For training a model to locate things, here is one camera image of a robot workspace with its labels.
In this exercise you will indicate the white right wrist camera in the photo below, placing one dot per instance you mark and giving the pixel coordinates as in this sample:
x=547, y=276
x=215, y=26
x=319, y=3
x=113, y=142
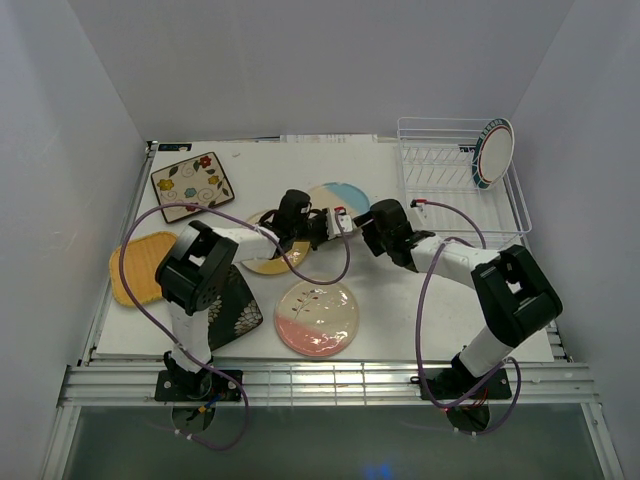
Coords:
x=418, y=208

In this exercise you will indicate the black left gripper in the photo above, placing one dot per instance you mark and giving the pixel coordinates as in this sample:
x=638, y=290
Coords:
x=321, y=216

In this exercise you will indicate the green red rimmed white plate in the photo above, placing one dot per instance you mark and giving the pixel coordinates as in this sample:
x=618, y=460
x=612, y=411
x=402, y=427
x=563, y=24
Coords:
x=493, y=153

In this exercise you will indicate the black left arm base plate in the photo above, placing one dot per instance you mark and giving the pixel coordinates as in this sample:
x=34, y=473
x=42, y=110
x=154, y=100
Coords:
x=202, y=387

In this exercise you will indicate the yellow woven square mat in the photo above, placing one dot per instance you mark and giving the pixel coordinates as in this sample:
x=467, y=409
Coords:
x=143, y=256

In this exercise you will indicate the white wire dish rack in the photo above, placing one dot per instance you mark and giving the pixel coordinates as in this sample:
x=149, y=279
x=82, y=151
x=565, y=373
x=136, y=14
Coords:
x=440, y=160

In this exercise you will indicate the papers at table back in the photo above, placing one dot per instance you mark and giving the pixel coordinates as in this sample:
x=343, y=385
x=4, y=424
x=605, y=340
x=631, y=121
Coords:
x=329, y=138

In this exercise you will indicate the square floral cream plate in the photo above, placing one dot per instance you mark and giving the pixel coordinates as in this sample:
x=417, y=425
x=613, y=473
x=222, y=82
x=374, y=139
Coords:
x=200, y=180

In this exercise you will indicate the cream and pink round plate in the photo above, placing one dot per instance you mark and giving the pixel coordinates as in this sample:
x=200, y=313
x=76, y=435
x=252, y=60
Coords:
x=317, y=321

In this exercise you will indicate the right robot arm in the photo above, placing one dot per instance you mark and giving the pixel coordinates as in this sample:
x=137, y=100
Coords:
x=516, y=298

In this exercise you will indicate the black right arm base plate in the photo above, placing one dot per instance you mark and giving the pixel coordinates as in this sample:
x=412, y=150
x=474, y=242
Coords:
x=464, y=399

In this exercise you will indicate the cream and yellow round plate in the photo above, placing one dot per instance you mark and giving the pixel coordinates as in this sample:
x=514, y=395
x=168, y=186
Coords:
x=296, y=256

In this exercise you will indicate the black floral square plate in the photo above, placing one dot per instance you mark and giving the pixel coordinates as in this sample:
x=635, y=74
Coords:
x=234, y=312

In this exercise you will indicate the aluminium table frame rail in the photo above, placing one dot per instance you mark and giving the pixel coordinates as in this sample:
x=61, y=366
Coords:
x=301, y=384

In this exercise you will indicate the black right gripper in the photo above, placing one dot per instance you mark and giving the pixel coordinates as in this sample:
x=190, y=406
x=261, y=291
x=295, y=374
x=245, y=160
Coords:
x=368, y=233

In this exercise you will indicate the cream and blue round plate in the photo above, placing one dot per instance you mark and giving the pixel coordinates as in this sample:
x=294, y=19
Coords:
x=336, y=194

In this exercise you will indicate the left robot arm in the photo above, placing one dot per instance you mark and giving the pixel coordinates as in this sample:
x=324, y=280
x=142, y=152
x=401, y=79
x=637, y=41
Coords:
x=195, y=273

